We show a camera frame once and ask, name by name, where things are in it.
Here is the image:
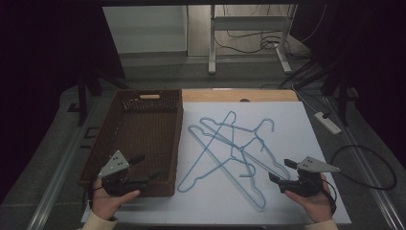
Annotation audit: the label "brown woven basket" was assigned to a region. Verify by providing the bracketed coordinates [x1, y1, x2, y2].
[79, 89, 185, 198]

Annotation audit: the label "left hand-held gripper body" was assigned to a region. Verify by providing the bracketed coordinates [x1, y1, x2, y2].
[98, 149, 142, 196]

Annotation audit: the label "white panel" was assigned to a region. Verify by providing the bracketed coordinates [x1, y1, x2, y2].
[102, 5, 189, 56]

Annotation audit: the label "white table mat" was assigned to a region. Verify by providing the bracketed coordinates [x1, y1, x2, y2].
[80, 101, 352, 226]

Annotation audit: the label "white metal desk frame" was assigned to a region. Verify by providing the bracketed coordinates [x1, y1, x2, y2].
[208, 3, 299, 76]

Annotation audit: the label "tangle of black cables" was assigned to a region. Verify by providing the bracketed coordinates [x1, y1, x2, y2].
[213, 4, 328, 61]

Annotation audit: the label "black metal stand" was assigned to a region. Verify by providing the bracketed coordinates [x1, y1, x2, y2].
[321, 61, 359, 127]
[67, 61, 129, 127]

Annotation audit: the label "white power strip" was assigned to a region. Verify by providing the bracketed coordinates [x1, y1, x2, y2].
[314, 111, 343, 135]

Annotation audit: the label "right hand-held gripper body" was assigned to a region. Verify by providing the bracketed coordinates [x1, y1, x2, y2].
[281, 155, 341, 197]

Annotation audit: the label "aluminium floor rail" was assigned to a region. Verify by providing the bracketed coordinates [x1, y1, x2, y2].
[27, 95, 100, 230]
[322, 95, 406, 230]

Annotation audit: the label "white power strip cable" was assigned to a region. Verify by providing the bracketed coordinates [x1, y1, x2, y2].
[291, 83, 321, 115]

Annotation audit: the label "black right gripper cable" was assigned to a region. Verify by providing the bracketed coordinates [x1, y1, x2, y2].
[321, 145, 398, 216]

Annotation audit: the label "person's right hand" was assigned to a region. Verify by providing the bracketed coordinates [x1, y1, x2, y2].
[284, 173, 333, 224]

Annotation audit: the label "person's left hand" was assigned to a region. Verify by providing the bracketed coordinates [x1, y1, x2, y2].
[91, 177, 142, 221]

